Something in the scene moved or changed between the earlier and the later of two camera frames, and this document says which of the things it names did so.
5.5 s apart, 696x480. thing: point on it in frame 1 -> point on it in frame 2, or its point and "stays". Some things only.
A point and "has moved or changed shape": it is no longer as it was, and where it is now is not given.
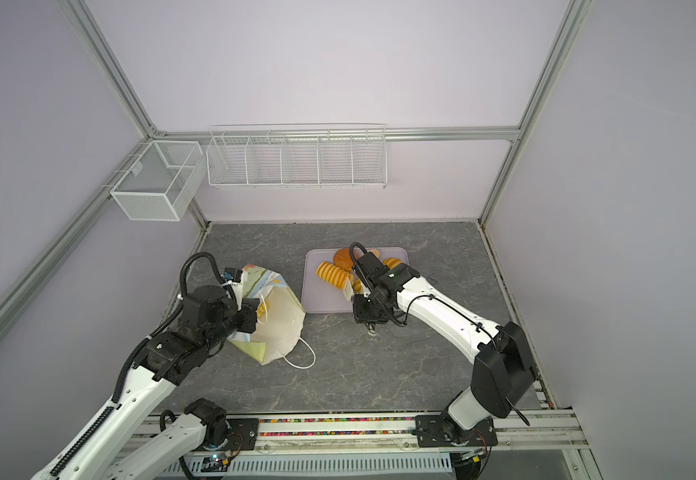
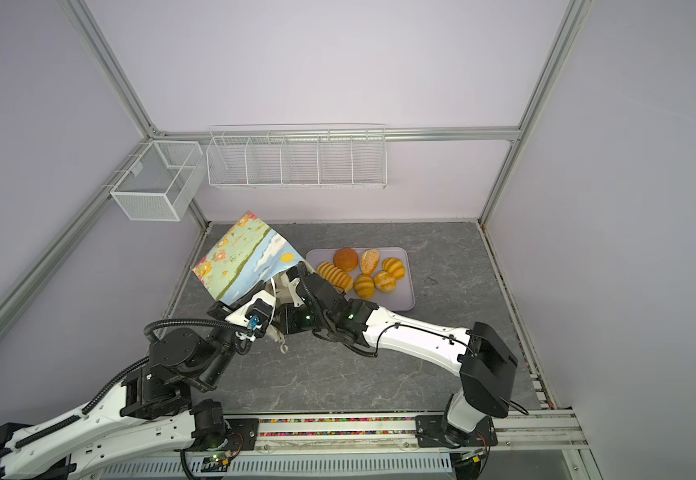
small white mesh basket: (164, 182) stays
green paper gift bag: (280, 316) has moved or changed shape
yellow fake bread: (392, 262) stays
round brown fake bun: (343, 258) stays
